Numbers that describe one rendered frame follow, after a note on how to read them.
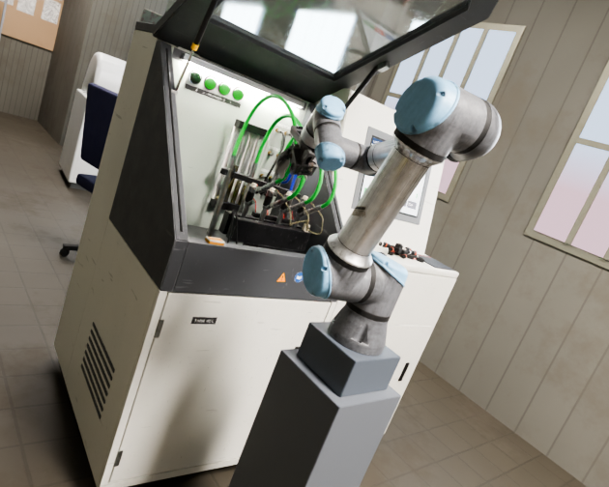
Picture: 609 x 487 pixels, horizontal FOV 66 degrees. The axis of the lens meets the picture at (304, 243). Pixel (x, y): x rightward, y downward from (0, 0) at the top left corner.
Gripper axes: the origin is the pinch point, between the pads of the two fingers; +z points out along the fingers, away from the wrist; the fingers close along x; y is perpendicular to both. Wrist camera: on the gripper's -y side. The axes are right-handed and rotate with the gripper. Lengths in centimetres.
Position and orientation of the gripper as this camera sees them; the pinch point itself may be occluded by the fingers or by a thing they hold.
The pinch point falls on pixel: (287, 171)
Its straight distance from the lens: 156.8
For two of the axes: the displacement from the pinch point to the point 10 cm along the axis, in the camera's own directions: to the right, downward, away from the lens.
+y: 1.8, 9.0, -3.9
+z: -3.7, 4.3, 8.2
